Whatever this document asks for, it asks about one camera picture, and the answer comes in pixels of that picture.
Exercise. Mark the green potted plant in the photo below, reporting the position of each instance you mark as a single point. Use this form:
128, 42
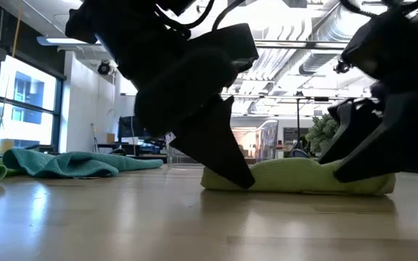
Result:
321, 134

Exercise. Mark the lime green microfiber towel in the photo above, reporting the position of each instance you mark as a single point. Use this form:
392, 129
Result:
296, 177

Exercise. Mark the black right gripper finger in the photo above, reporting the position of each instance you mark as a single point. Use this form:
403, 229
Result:
405, 141
357, 119

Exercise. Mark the clear plastic basket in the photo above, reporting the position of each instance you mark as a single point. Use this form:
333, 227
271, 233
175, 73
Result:
267, 139

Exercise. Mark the yellow box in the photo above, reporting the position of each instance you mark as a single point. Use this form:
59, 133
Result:
6, 146

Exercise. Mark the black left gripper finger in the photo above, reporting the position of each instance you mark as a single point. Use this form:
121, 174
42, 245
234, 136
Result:
216, 145

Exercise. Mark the ceiling light bar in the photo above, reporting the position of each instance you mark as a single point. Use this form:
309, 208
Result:
67, 40

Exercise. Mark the teal microfiber towel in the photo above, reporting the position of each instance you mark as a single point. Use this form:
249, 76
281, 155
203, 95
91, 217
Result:
67, 165

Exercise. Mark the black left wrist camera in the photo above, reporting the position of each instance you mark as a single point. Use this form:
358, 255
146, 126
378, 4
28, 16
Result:
227, 47

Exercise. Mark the small black monitor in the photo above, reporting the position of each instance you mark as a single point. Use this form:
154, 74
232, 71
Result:
129, 127

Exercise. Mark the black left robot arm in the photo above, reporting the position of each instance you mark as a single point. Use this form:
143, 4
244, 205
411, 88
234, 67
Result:
122, 32

